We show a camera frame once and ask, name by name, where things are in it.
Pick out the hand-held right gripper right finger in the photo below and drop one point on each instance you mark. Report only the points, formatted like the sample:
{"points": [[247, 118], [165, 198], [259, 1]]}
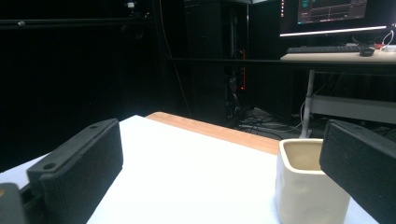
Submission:
{"points": [[361, 161]]}

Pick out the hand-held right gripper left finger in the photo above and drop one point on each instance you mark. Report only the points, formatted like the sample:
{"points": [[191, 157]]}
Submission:
{"points": [[81, 169]]}

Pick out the cream square ceramic cup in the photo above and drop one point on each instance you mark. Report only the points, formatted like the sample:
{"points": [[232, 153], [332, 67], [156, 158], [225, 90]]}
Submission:
{"points": [[306, 189]]}

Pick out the desk with white legs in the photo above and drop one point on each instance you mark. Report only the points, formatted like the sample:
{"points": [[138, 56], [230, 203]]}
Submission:
{"points": [[342, 81]]}

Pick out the small black round device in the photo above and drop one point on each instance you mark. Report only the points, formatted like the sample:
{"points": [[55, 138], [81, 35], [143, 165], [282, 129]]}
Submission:
{"points": [[366, 51]]}

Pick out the black keyboard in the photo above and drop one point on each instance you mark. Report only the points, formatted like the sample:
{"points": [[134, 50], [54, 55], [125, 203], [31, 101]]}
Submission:
{"points": [[323, 49]]}

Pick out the black horizontal metal bar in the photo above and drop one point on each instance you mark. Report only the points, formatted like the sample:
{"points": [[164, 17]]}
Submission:
{"points": [[74, 22]]}

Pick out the computer monitor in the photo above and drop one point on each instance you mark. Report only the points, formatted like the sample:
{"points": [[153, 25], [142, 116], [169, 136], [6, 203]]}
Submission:
{"points": [[336, 15]]}

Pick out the black computer tower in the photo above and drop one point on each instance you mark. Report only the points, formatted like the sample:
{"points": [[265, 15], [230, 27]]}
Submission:
{"points": [[218, 56]]}

